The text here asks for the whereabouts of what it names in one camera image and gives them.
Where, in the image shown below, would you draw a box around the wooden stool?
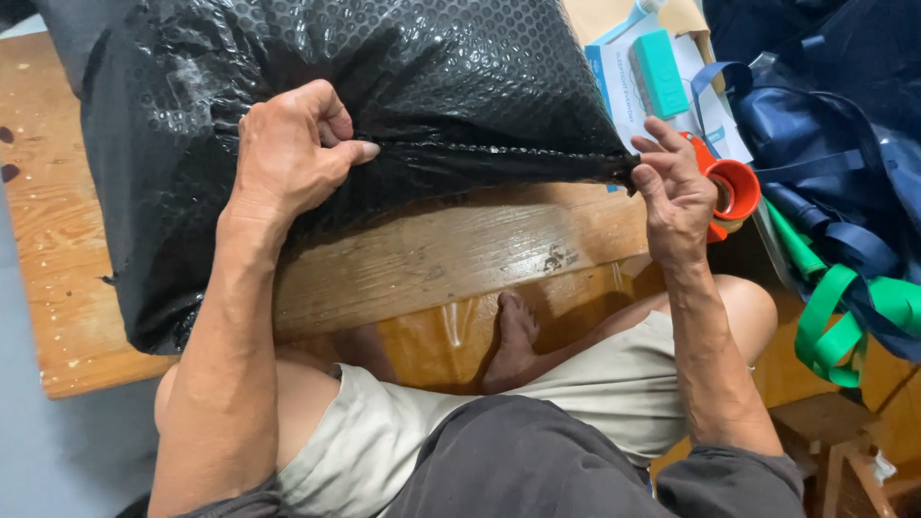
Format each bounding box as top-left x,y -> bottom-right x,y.
768,392 -> 921,518

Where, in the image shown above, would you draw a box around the grey cloth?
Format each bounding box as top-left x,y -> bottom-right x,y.
27,0 -> 145,98

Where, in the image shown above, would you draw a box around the person's right hand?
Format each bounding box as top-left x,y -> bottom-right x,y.
629,117 -> 720,271

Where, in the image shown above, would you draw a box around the teal small box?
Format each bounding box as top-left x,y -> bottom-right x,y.
629,29 -> 691,121

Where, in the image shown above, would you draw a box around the person's dark grey shirt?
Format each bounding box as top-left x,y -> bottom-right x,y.
115,394 -> 807,518

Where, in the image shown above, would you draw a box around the green strap bundle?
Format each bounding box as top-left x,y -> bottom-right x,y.
761,200 -> 921,389

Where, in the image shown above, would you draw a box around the orange tape dispenser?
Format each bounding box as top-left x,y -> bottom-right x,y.
679,131 -> 762,244

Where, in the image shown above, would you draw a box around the white and blue paper carton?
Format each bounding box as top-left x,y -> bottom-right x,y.
583,13 -> 754,194

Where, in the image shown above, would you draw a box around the navy blue tote bag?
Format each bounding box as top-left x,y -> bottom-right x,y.
689,0 -> 921,363

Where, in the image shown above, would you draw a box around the person's bare foot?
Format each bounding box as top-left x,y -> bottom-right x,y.
481,291 -> 541,396

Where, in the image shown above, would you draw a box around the black bubble wrap package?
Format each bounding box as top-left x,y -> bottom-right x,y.
79,0 -> 641,355

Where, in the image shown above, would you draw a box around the brown paper envelope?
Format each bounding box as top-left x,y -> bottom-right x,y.
560,0 -> 717,94

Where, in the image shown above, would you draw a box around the light blue toothbrush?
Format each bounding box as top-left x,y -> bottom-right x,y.
596,0 -> 669,46

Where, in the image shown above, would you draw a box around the person's beige shorts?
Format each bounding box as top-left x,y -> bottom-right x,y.
277,309 -> 693,499

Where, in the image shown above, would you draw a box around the person's left hand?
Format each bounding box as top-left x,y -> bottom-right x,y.
218,79 -> 381,230

